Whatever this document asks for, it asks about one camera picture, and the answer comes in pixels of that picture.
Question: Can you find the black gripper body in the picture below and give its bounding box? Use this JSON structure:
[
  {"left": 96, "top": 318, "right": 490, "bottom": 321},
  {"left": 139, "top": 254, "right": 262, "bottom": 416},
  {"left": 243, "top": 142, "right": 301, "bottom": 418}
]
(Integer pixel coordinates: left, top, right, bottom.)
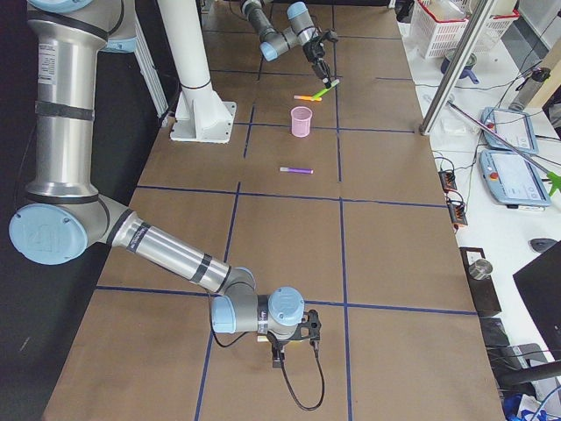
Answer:
[
  {"left": 267, "top": 333, "right": 288, "bottom": 354},
  {"left": 303, "top": 38, "right": 329, "bottom": 73}
]

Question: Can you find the green marker pen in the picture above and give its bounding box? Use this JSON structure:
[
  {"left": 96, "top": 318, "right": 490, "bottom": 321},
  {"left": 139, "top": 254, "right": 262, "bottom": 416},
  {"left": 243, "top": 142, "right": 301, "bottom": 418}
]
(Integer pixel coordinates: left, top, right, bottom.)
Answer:
[{"left": 312, "top": 79, "right": 340, "bottom": 100}]

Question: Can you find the orange marker pen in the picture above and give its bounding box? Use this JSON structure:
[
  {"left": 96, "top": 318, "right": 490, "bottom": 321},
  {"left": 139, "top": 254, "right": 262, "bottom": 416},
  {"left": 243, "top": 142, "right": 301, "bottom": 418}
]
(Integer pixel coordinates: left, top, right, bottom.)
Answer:
[{"left": 293, "top": 95, "right": 323, "bottom": 102}]

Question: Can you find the purple marker pen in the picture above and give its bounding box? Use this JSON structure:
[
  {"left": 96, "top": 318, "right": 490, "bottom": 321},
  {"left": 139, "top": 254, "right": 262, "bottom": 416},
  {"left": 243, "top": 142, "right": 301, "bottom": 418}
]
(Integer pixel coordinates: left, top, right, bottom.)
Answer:
[{"left": 279, "top": 167, "right": 314, "bottom": 175}]

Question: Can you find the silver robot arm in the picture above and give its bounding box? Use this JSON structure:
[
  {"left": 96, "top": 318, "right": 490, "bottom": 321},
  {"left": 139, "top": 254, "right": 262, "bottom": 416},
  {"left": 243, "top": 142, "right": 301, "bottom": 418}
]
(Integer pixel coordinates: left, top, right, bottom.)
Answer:
[
  {"left": 240, "top": 0, "right": 338, "bottom": 89},
  {"left": 9, "top": 1, "right": 311, "bottom": 367}
]

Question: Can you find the pink mesh pen holder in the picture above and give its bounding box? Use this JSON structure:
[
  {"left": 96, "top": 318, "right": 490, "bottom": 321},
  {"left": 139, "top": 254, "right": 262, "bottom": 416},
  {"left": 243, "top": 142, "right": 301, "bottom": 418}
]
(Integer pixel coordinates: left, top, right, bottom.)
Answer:
[{"left": 290, "top": 106, "right": 313, "bottom": 138}]

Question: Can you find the white plastic basket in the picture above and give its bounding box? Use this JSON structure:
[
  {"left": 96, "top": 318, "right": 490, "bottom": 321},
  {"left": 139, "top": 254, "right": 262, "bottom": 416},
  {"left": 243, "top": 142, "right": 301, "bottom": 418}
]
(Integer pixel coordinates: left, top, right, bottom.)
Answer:
[{"left": 409, "top": 1, "right": 520, "bottom": 59}]

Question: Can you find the blue cooking pot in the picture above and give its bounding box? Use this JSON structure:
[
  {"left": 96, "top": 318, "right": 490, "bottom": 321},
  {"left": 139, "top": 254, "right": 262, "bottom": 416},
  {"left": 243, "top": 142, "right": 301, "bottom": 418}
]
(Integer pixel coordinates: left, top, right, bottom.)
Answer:
[{"left": 440, "top": 48, "right": 480, "bottom": 84}]

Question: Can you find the orange black power strip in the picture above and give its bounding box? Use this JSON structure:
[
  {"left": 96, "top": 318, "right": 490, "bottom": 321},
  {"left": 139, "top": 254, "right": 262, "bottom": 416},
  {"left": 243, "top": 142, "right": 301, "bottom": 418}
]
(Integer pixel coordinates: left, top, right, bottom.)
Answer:
[{"left": 438, "top": 169, "right": 468, "bottom": 231}]

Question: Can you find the far teach pendant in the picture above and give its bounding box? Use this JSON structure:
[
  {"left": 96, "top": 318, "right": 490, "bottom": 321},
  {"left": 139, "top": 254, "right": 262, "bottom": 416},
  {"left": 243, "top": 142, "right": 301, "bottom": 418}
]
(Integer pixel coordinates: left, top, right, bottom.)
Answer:
[{"left": 480, "top": 107, "right": 539, "bottom": 154}]

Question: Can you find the teach pendant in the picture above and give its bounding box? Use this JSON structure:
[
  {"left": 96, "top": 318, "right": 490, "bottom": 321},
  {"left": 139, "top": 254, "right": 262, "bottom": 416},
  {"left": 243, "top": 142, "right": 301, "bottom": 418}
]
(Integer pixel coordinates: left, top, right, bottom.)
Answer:
[
  {"left": 479, "top": 150, "right": 551, "bottom": 209},
  {"left": 480, "top": 107, "right": 539, "bottom": 154}
]

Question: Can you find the near teach pendant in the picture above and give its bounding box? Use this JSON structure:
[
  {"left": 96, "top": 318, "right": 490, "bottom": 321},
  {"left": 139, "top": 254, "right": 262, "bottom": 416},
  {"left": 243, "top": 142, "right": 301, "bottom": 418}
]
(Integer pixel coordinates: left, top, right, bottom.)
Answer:
[{"left": 479, "top": 150, "right": 551, "bottom": 209}]

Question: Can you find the black box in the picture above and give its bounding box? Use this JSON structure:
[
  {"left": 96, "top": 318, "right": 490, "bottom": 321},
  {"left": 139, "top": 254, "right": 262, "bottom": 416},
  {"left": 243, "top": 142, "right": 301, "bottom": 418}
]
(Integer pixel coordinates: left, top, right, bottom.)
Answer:
[{"left": 459, "top": 246, "right": 501, "bottom": 318}]

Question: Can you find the small metal cup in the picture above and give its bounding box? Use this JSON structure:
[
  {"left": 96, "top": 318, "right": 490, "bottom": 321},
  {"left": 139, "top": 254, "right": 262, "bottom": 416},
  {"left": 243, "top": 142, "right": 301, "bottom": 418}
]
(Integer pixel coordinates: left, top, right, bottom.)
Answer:
[{"left": 468, "top": 258, "right": 494, "bottom": 281}]

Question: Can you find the black computer mouse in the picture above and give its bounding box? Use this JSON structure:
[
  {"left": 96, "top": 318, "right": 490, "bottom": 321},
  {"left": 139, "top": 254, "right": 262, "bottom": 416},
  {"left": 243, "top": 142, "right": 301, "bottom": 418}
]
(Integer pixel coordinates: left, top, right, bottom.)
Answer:
[{"left": 529, "top": 238, "right": 557, "bottom": 253}]

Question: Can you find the black monitor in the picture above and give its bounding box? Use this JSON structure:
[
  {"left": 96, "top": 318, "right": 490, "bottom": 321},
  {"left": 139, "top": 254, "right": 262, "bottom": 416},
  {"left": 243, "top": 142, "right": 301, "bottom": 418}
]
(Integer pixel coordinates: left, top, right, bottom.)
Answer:
[{"left": 514, "top": 246, "right": 560, "bottom": 360}]

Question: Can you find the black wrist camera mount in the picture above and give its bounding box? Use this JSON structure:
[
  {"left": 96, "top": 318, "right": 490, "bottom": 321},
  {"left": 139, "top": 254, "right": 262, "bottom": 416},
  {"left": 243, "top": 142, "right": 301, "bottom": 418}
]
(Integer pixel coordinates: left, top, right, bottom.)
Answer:
[
  {"left": 292, "top": 310, "right": 322, "bottom": 341},
  {"left": 318, "top": 30, "right": 338, "bottom": 44}
]

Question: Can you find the black camera cable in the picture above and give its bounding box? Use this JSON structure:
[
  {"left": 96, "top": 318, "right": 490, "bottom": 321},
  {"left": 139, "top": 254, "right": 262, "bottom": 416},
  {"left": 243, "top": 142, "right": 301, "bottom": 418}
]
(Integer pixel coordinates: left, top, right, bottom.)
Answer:
[{"left": 210, "top": 326, "right": 326, "bottom": 411}]

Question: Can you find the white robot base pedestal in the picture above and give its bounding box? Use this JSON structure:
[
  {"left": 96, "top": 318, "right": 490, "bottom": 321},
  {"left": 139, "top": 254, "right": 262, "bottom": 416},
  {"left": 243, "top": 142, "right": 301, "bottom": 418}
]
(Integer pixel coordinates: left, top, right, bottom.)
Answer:
[{"left": 158, "top": 0, "right": 237, "bottom": 143}]

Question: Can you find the aluminium frame post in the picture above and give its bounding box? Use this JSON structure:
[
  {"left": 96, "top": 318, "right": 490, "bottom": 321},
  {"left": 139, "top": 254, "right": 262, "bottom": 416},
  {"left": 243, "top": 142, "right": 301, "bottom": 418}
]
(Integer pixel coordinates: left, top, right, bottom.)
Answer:
[{"left": 419, "top": 0, "right": 496, "bottom": 136}]

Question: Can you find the green handled reacher grabber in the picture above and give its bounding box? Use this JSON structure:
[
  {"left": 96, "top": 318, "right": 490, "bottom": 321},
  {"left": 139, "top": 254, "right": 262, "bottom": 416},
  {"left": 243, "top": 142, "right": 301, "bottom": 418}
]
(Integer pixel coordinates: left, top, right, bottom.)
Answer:
[{"left": 446, "top": 100, "right": 560, "bottom": 196}]

